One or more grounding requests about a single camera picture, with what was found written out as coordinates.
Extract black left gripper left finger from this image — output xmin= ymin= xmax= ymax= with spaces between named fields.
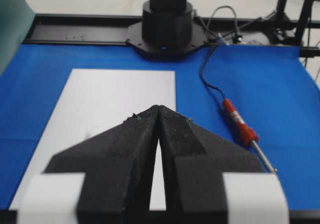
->
xmin=17 ymin=105 xmax=160 ymax=224

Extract blue table cloth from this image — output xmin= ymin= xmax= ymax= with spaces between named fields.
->
xmin=0 ymin=44 xmax=320 ymax=210

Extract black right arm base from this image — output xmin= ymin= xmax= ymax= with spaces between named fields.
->
xmin=126 ymin=0 xmax=208 ymax=58

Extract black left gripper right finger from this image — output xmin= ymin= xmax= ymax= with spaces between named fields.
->
xmin=158 ymin=105 xmax=291 ymax=224

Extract black soldering iron cable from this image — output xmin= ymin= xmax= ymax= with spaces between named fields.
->
xmin=199 ymin=5 xmax=243 ymax=102

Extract black stand post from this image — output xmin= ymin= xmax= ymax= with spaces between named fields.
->
xmin=270 ymin=0 xmax=319 ymax=45

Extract red handled soldering iron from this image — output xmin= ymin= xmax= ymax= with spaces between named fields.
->
xmin=222 ymin=98 xmax=277 ymax=174

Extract black aluminium frame rail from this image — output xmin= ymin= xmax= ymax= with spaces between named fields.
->
xmin=22 ymin=13 xmax=320 ymax=47

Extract large white foam board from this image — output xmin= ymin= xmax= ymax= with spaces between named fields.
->
xmin=10 ymin=69 xmax=176 ymax=209

